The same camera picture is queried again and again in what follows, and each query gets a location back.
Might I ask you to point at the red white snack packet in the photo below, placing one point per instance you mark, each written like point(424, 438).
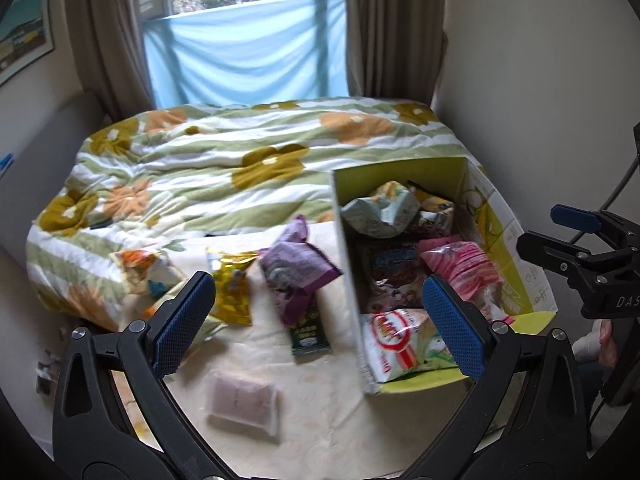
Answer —
point(395, 345)

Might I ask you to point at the pink white snack packet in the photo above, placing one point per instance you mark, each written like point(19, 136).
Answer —
point(492, 305)

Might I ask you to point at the yellow dark snack packet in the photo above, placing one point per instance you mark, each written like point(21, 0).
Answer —
point(435, 203)

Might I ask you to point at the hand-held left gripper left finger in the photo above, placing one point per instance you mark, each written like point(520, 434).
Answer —
point(185, 320)

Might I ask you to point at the person's right hand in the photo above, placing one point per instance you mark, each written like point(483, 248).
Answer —
point(607, 342)

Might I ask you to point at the clear wrapped snack packet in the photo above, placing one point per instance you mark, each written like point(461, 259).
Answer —
point(242, 400)

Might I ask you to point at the light blue window cloth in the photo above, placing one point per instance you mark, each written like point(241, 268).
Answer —
point(245, 55)

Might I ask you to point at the white orange snack packet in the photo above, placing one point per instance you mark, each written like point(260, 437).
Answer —
point(145, 270)

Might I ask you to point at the gold snack packet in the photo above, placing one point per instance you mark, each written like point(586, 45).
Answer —
point(230, 285)

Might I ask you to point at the floral striped blanket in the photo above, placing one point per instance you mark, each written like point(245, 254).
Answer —
point(200, 170)

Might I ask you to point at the grey bed headboard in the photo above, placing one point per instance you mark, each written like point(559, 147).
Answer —
point(45, 150)

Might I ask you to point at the purple snack packet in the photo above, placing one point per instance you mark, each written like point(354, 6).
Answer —
point(300, 275)

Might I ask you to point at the pale snack packet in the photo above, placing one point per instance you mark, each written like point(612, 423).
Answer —
point(375, 212)

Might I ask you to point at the cartoon print snack packet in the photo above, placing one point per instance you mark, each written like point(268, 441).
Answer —
point(395, 270)

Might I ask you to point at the brown curtain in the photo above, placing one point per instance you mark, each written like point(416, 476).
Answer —
point(105, 35)
point(395, 30)

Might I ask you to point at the yellow-green cardboard box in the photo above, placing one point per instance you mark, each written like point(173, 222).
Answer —
point(505, 225)

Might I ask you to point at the blue white small pack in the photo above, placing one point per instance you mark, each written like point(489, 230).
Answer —
point(5, 164)

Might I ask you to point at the framed wall picture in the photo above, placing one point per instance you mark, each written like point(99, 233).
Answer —
point(25, 35)

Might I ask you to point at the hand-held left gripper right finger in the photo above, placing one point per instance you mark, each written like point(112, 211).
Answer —
point(452, 320)

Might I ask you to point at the dark green snack packet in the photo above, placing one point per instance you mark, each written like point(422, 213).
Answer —
point(310, 335)

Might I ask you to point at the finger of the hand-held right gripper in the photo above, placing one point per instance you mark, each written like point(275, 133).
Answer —
point(560, 255)
point(575, 216)

